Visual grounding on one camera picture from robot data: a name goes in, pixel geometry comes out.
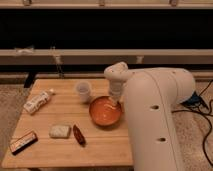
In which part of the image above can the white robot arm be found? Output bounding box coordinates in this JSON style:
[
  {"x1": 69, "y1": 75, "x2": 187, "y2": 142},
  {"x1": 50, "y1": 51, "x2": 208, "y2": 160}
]
[{"x1": 104, "y1": 62, "x2": 195, "y2": 171}]

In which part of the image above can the orange ceramic bowl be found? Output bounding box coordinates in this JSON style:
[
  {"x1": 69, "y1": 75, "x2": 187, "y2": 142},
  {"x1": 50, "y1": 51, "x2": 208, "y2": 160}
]
[{"x1": 89, "y1": 96, "x2": 123, "y2": 126}]

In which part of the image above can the white plastic cup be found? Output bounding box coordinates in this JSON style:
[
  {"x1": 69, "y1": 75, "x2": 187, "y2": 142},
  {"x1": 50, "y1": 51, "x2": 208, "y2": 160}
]
[{"x1": 75, "y1": 81, "x2": 91, "y2": 103}]

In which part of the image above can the dark red snack packet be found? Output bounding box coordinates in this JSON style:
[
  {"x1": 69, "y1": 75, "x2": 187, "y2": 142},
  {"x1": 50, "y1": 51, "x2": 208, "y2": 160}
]
[{"x1": 73, "y1": 125, "x2": 86, "y2": 146}]

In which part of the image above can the wooden table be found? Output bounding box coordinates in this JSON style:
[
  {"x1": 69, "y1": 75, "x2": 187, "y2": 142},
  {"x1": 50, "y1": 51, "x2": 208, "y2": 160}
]
[{"x1": 2, "y1": 79, "x2": 132, "y2": 168}]

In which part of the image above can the blue power adapter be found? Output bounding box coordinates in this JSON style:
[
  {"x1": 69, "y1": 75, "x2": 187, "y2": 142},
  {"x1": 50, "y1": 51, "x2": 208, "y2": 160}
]
[{"x1": 184, "y1": 92, "x2": 200, "y2": 106}]

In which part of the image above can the white plastic bottle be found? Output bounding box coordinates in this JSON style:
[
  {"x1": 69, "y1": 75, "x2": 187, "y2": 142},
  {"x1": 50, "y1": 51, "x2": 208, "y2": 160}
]
[{"x1": 24, "y1": 89, "x2": 55, "y2": 115}]

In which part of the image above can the dark chocolate bar box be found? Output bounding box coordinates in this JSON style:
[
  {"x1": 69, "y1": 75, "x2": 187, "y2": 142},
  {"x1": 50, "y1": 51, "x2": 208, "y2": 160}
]
[{"x1": 9, "y1": 131, "x2": 38, "y2": 155}]

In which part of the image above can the white wall rail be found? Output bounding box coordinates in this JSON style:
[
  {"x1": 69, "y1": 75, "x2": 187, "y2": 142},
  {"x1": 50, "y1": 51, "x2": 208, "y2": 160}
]
[{"x1": 0, "y1": 48, "x2": 213, "y2": 66}]

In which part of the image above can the black cable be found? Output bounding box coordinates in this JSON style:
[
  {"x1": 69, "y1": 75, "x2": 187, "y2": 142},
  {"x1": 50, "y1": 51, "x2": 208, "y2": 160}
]
[{"x1": 171, "y1": 79, "x2": 213, "y2": 168}]

